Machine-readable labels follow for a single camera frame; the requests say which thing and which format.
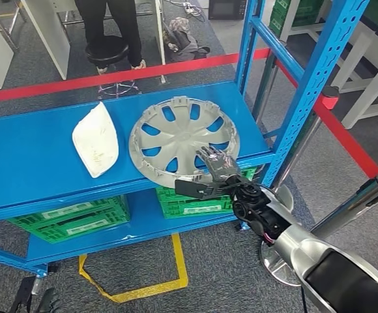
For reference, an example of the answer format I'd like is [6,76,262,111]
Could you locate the blue metal shelf rack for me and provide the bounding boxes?
[0,0,370,277]

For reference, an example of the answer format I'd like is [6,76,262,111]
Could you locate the black round stool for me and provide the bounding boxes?
[85,35,141,99]

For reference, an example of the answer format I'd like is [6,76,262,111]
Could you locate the grey bag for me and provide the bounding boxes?
[162,16,210,61]

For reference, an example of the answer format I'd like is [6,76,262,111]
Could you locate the green plastic crate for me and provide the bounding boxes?
[155,166,258,220]
[7,195,131,245]

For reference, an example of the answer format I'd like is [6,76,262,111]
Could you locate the dark stanchion post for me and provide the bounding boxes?
[251,40,288,124]

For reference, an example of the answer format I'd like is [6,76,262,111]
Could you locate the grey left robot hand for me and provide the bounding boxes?
[34,287,62,313]

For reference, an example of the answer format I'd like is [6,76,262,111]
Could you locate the white plastic cover part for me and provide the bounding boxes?
[72,101,120,179]

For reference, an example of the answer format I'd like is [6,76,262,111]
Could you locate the black microwave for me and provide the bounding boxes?
[207,0,247,21]

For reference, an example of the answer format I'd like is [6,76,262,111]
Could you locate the red barrier belt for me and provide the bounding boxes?
[313,100,378,179]
[0,47,271,106]
[275,59,299,88]

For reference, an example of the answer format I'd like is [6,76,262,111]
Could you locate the white power strip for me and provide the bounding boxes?
[182,0,203,14]

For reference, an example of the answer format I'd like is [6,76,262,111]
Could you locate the white frame workbench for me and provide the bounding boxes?
[330,0,378,130]
[280,0,307,43]

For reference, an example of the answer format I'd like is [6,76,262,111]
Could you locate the black cable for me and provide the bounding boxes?
[300,284,309,313]

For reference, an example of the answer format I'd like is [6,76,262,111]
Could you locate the stacked green crates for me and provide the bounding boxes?
[269,0,325,38]

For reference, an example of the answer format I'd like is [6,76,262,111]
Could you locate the white desk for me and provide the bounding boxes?
[20,0,167,83]

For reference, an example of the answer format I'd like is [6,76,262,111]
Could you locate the person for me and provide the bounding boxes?
[74,0,146,75]

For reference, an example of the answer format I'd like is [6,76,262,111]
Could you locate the grey plastic wheel hubcap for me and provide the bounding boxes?
[128,95,241,188]

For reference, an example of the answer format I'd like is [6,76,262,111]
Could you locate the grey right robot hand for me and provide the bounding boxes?
[195,145,241,183]

